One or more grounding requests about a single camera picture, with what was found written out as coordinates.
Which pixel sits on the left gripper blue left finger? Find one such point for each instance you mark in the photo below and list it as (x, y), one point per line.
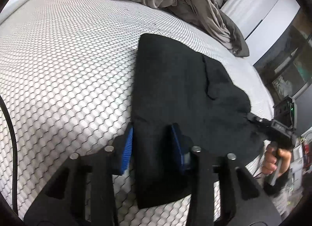
(127, 140)

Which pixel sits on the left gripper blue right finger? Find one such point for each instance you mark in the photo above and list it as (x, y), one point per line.
(181, 145)

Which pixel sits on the black pants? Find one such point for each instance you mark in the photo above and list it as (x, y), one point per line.
(175, 84)

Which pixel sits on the right hand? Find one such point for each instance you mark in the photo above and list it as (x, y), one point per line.
(270, 164)

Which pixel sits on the dark wooden furniture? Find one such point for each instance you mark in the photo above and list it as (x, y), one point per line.
(286, 67)

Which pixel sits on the white mesh mattress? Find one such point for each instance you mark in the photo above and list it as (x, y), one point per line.
(67, 74)

